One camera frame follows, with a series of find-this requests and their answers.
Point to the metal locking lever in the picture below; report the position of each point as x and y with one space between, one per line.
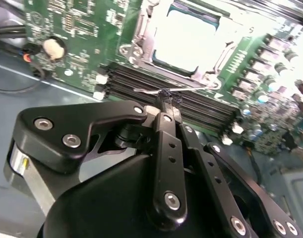
191 88

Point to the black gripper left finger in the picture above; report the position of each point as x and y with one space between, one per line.
57 129

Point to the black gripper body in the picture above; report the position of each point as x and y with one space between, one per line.
104 203

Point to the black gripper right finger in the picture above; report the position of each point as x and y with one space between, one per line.
210 168

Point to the silver CPU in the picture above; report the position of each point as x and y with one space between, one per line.
186 37

